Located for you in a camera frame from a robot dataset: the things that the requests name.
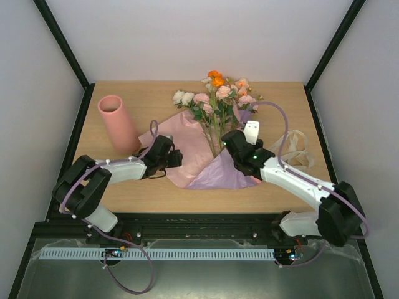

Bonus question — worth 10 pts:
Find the purple flower bouquet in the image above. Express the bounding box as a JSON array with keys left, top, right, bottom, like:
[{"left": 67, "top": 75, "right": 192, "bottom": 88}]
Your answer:
[{"left": 201, "top": 125, "right": 259, "bottom": 190}]

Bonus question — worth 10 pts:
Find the pink wrapping paper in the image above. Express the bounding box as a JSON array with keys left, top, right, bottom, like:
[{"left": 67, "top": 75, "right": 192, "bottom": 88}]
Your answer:
[{"left": 137, "top": 110, "right": 225, "bottom": 189}]

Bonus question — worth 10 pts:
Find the cream ribbon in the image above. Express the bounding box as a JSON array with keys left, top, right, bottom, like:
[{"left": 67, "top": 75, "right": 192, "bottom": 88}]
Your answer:
[{"left": 268, "top": 130, "right": 315, "bottom": 172}]

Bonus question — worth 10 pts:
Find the pink cylindrical vase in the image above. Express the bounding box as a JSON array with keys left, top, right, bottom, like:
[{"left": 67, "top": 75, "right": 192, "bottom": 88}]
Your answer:
[{"left": 97, "top": 95, "right": 141, "bottom": 155}]

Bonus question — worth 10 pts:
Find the artificial flower bunch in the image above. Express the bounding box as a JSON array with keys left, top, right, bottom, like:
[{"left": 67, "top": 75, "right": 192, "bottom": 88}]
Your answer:
[{"left": 172, "top": 70, "right": 264, "bottom": 157}]

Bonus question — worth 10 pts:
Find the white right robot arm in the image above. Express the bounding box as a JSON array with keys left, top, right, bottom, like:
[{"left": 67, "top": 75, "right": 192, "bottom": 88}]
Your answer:
[{"left": 221, "top": 130, "right": 365, "bottom": 247}]

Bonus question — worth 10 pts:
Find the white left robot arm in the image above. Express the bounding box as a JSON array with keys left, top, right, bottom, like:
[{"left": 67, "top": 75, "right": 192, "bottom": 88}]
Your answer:
[{"left": 52, "top": 135, "right": 183, "bottom": 233}]

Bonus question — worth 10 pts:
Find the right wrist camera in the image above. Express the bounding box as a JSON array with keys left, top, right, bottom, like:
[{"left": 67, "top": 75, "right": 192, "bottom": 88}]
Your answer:
[{"left": 243, "top": 120, "right": 260, "bottom": 145}]

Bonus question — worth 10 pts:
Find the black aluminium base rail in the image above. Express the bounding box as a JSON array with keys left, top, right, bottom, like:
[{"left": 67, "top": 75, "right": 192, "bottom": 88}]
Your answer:
[{"left": 31, "top": 212, "right": 359, "bottom": 247}]

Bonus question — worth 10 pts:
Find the white slotted cable duct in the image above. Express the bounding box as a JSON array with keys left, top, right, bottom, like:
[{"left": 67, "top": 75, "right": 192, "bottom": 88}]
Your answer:
[{"left": 39, "top": 247, "right": 275, "bottom": 261}]

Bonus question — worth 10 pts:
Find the right black frame post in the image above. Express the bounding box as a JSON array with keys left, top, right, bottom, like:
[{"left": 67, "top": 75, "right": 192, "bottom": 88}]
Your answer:
[{"left": 306, "top": 0, "right": 367, "bottom": 91}]

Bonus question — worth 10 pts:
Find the black frame post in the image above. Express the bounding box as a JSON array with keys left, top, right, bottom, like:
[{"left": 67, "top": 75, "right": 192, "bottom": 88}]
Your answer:
[
  {"left": 306, "top": 0, "right": 367, "bottom": 91},
  {"left": 32, "top": 0, "right": 94, "bottom": 91}
]

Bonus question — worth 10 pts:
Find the left black frame post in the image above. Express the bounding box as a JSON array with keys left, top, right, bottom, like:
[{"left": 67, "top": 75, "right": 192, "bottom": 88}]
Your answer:
[{"left": 32, "top": 0, "right": 94, "bottom": 91}]

